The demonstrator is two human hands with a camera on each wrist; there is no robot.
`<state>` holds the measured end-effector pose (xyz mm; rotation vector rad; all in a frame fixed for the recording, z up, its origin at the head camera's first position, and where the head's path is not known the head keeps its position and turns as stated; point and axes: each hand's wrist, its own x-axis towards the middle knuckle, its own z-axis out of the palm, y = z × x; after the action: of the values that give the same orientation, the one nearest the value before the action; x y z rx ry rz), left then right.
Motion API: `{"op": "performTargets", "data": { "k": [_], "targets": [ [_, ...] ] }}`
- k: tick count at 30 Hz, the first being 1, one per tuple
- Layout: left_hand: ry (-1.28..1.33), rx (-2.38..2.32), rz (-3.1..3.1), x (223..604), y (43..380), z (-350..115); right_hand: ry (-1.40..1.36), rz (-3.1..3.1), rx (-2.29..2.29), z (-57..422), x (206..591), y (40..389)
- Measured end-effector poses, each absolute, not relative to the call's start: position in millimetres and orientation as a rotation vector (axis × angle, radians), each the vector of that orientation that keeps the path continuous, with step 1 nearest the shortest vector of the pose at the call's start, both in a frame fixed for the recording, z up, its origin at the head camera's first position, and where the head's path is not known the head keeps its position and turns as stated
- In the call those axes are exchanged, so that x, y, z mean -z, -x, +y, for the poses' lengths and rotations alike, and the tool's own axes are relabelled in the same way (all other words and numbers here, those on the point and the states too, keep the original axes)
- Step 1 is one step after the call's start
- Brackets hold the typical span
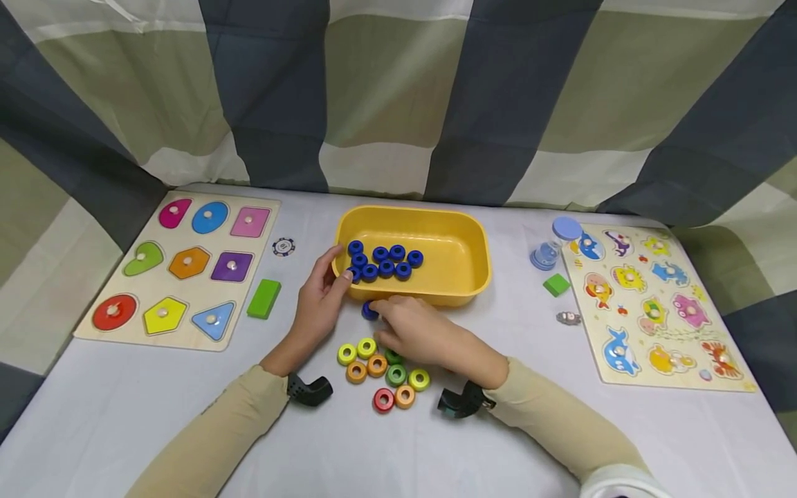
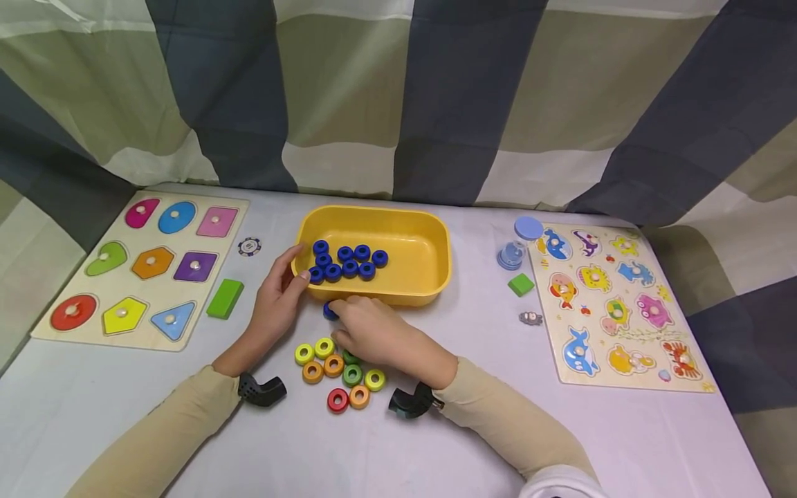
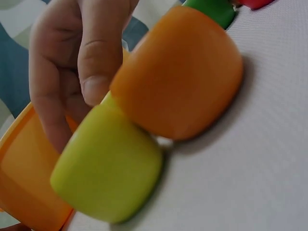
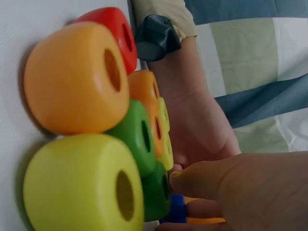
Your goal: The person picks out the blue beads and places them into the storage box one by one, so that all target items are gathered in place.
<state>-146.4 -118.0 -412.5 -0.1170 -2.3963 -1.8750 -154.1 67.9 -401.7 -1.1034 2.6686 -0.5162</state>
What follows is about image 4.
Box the person's left hand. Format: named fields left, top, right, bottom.
left=146, top=54, right=242, bottom=172

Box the person's right hand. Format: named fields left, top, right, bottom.
left=155, top=150, right=308, bottom=231

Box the blue plastic piece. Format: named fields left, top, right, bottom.
left=159, top=194, right=188, bottom=224

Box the orange plastic piece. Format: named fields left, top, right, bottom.
left=184, top=195, right=226, bottom=224

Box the black wrist band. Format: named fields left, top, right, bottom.
left=134, top=14, right=181, bottom=62

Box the small yellow ring block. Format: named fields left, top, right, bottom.
left=157, top=97, right=174, bottom=172

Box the dark green ring block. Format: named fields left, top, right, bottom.
left=141, top=162, right=172, bottom=222

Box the light green ring block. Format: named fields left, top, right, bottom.
left=105, top=99, right=157, bottom=178

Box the small orange ring block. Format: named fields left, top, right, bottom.
left=128, top=69, right=165, bottom=157

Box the large yellow ring block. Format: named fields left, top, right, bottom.
left=23, top=133, right=145, bottom=231

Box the large orange ring block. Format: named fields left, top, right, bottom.
left=23, top=21, right=130, bottom=135

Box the red ring block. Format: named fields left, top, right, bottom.
left=72, top=7, right=138, bottom=77

